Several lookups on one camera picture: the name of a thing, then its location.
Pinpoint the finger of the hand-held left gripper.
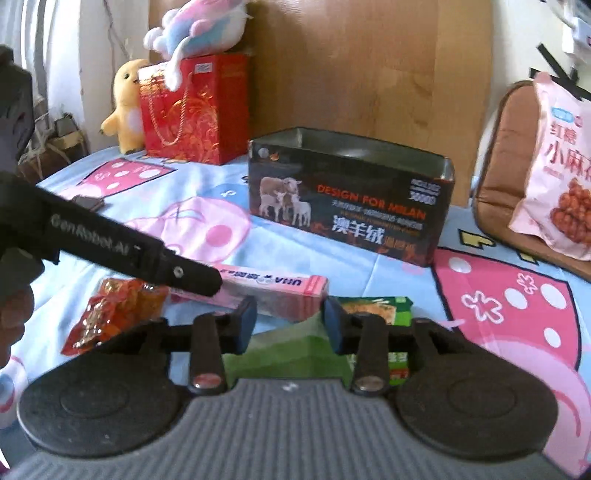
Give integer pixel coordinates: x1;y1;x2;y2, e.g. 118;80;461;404
137;236;223;297

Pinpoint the red gift box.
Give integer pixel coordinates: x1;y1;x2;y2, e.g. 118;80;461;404
139;52;252;166

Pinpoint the printed blue blanket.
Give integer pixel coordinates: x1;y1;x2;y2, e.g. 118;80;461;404
0;145;591;476

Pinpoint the dark smartphone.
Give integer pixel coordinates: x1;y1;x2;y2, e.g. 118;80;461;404
71;195;106;213

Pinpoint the dark bedside object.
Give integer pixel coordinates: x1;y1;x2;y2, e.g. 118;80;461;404
18;113;88;181

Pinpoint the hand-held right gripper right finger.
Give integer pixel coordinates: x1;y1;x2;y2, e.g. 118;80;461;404
323;296;467;397

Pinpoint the person's left hand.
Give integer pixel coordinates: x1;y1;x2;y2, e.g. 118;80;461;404
0;286;36;370

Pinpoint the yellow plush chick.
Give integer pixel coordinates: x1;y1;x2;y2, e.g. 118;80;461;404
100;59;151;155

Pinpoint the wooden headboard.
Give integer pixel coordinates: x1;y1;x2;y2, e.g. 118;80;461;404
148;0;492;208

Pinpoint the large pink snack bag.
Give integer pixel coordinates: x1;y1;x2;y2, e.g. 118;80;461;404
508;71;591;261

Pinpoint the red snack packet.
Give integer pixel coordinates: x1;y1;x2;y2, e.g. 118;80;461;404
61;277;171;356

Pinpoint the thin wall cable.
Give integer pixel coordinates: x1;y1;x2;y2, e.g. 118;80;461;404
104;0;127;65

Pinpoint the small dark green packet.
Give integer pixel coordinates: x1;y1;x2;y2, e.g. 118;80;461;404
335;295;413;391

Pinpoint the black tape cross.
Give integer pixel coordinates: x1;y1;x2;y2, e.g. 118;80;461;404
536;43;591;100

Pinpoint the black tin box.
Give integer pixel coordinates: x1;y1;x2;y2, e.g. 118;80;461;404
248;128;455;267

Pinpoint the white wall charger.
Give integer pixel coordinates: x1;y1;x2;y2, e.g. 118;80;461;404
561;0;591;54

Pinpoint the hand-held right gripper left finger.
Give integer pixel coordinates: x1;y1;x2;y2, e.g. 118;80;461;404
99;295;258;396

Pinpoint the green and white snack packet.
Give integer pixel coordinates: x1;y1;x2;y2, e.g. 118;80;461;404
222;318;358;384

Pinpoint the pastel plush toy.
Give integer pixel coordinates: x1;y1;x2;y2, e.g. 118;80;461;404
144;0;247;90

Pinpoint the brown cushioned chair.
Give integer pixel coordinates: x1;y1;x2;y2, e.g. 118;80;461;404
471;79;591;278

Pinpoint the pink snack box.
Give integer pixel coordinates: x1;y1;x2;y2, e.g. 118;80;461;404
168;264;329;323

